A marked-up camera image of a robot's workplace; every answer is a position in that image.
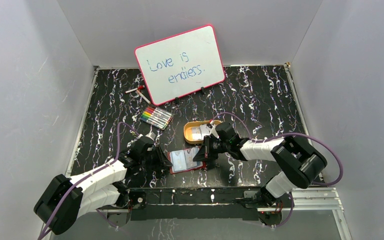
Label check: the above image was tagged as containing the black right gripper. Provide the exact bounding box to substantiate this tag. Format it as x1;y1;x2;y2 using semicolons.
193;134;230;161

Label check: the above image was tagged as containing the stack of silver cards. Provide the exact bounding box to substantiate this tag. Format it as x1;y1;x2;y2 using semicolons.
190;124;210;141

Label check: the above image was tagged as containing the red card holder wallet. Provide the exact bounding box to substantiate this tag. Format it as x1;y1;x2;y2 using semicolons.
168;149;206;175

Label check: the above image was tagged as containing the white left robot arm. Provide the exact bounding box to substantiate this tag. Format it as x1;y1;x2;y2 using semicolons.
33;135;172;239

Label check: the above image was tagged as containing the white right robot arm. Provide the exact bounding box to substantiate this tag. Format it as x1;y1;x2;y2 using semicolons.
193;122;328;207

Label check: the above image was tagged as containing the orange card tray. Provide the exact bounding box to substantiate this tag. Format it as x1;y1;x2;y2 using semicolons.
183;120;221;145

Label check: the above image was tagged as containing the pack of coloured markers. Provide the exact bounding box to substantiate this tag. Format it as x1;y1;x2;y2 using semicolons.
140;106;173;130

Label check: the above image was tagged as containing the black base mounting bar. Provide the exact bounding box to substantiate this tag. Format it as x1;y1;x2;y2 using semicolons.
97;187;294;226

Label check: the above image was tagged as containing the white marker pen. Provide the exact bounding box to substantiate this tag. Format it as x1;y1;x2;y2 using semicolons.
136;90;151;104

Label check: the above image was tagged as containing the red capped white marker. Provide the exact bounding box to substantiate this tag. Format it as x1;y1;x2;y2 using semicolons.
125;85;145;94

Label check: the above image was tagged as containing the pink framed whiteboard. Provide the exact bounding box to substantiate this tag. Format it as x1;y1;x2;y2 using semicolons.
134;24;226;106

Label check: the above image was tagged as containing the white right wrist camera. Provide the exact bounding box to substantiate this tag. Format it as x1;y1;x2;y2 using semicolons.
206;121;219;138

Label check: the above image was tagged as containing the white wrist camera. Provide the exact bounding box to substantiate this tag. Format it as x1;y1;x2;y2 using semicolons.
206;121;219;138
145;131;156;141

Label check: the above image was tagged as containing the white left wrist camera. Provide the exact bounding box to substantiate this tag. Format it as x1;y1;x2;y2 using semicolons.
145;131;156;141

